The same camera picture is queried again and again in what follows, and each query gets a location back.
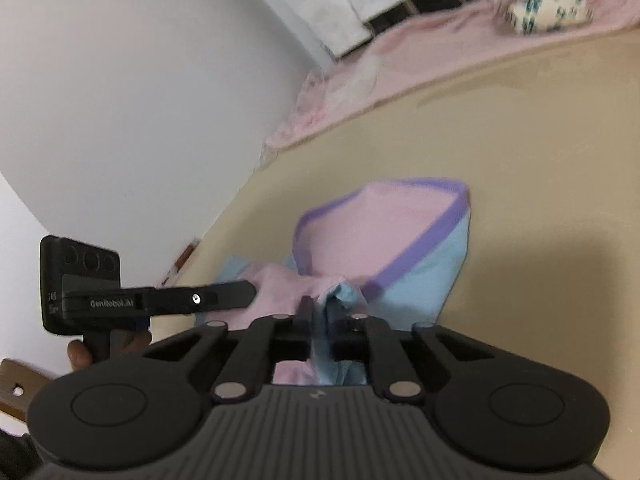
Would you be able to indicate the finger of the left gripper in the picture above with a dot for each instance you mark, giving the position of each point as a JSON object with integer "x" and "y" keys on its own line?
{"x": 197, "y": 299}

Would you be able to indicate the person's left hand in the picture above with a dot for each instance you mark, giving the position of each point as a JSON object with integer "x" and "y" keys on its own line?
{"x": 80, "y": 357}

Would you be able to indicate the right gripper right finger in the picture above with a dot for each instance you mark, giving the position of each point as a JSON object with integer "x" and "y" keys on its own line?
{"x": 370, "y": 341}

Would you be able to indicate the folded floral cream cloth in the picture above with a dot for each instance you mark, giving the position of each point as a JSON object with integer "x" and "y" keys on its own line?
{"x": 528, "y": 17}

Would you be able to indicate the pink fluffy blanket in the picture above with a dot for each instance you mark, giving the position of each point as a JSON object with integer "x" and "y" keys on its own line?
{"x": 418, "y": 51}

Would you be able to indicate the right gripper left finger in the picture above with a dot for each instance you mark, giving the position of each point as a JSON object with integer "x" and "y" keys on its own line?
{"x": 268, "y": 341}

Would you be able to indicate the pink blue purple garment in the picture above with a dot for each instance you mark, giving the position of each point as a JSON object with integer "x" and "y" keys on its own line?
{"x": 391, "y": 249}

